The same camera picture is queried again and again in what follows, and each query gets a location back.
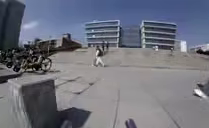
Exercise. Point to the grey concrete slab plaza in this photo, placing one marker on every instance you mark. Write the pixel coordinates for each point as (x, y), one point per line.
(135, 96)

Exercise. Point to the person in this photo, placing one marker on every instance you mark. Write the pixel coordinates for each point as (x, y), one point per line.
(98, 56)

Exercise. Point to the low white building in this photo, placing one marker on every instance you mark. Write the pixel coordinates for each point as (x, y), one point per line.
(203, 47)

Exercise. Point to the group of people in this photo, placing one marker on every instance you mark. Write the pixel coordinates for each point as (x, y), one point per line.
(105, 45)

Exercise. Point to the robot's own part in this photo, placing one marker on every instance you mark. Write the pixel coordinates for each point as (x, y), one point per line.
(131, 123)
(66, 124)

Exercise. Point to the small white building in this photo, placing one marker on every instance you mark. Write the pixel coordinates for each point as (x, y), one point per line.
(181, 46)

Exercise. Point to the white banded building, glass middle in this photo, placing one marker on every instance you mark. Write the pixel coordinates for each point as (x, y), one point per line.
(102, 33)

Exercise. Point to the wide concrete steps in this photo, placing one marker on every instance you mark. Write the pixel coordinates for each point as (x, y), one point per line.
(142, 57)

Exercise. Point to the low brown building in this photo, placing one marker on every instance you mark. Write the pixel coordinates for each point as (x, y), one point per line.
(55, 42)

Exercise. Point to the row of parked bicycles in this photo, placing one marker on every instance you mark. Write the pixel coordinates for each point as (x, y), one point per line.
(28, 60)

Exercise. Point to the grey concrete block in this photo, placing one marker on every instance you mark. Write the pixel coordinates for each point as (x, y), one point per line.
(35, 101)

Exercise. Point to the dark slatted tall building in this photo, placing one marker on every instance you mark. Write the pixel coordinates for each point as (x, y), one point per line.
(7, 23)

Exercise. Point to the dark object with white edge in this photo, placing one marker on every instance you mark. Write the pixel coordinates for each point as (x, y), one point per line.
(208, 87)

